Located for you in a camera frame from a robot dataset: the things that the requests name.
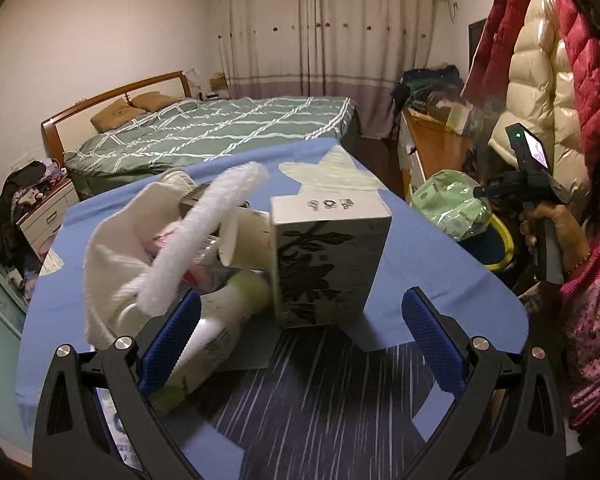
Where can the bed with green quilt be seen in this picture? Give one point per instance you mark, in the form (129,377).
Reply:
(189,132)

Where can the green plastic bag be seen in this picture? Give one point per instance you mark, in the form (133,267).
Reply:
(447,201)

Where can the yellow-rimmed blue trash bin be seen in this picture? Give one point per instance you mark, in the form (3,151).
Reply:
(494,248)

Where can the white fuzzy cloth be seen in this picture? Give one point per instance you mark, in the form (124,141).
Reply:
(138,259)

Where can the cream puffer jacket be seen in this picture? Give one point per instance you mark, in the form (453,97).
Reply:
(540,96)

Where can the red quilted jacket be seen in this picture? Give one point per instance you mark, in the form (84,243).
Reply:
(488,77)

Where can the brown pillow left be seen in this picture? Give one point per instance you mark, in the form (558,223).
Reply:
(115,115)

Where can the wooden desk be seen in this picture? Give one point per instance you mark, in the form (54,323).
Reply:
(425,147)

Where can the pink patterned sleeve forearm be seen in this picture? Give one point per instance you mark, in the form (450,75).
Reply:
(581,315)

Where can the dark clothes pile on cabinet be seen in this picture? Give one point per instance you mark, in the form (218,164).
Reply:
(23,191)

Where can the white bedside cabinet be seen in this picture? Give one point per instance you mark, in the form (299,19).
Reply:
(40,226)

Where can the clutter pile on desk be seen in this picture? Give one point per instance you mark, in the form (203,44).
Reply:
(434,93)

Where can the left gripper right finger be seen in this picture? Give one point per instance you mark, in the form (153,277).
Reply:
(505,421)

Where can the brown pillow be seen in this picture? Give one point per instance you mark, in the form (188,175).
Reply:
(153,101)
(115,115)

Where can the white green lotion bottle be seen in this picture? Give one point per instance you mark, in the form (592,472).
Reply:
(223,315)

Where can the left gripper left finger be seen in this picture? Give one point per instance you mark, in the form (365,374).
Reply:
(72,439)

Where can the blue star-print tablecloth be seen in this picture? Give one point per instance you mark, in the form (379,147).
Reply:
(357,403)

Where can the white pink curtain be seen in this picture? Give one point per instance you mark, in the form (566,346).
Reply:
(354,48)

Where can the silver black patterned box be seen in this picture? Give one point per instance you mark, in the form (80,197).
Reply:
(326,252)

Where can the brown pillow right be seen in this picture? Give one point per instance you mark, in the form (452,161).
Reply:
(153,101)

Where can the wooden headboard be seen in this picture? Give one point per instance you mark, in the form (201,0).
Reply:
(69,129)

